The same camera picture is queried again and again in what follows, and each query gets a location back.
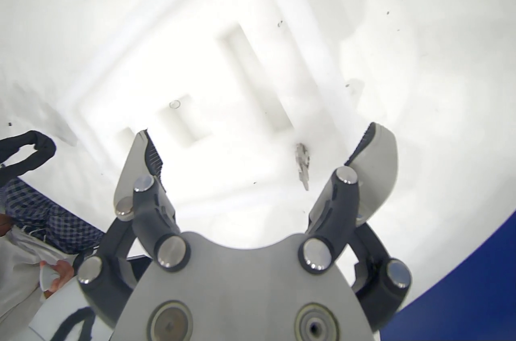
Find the person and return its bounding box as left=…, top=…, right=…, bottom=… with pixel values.
left=0, top=130, right=106, bottom=323

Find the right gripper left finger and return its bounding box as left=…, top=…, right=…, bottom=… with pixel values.
left=77, top=129, right=192, bottom=329

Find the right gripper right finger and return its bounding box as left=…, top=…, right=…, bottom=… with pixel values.
left=298, top=122, right=412, bottom=333

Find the small silver key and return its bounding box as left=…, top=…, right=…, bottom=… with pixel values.
left=296, top=143, right=311, bottom=191

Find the white foam tray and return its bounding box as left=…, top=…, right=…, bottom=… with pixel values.
left=56, top=0, right=363, bottom=222

